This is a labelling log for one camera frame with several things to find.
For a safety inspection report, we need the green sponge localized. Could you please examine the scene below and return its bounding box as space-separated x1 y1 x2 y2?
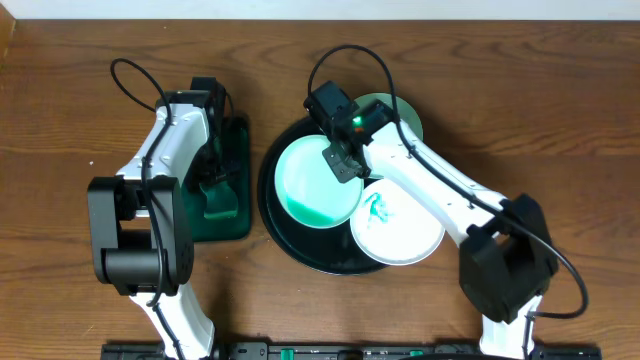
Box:
200 181 239 220

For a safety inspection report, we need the white plate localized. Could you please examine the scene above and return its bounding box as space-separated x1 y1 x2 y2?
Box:
351 92 424 141
350 179 445 266
274 135 364 229

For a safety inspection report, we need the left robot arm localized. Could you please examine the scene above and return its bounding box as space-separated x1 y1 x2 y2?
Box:
87 77 248 359

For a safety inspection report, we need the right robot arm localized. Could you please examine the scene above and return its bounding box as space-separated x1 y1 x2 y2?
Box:
304 81 558 359

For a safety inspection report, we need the black rectangular water tray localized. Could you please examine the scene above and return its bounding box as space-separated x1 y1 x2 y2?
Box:
153 114 251 242

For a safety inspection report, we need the round black tray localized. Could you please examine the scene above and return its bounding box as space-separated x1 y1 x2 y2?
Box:
258 118 390 275

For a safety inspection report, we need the right black cable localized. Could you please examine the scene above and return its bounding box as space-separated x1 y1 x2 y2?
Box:
307 44 590 360

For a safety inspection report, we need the black cable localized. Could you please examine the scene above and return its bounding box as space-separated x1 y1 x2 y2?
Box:
109 58 191 360
307 44 590 360

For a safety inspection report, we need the left black cable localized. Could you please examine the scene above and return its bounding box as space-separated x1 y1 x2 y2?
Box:
109 58 191 360

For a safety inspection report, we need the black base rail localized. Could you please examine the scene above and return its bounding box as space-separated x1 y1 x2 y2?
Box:
99 341 603 360

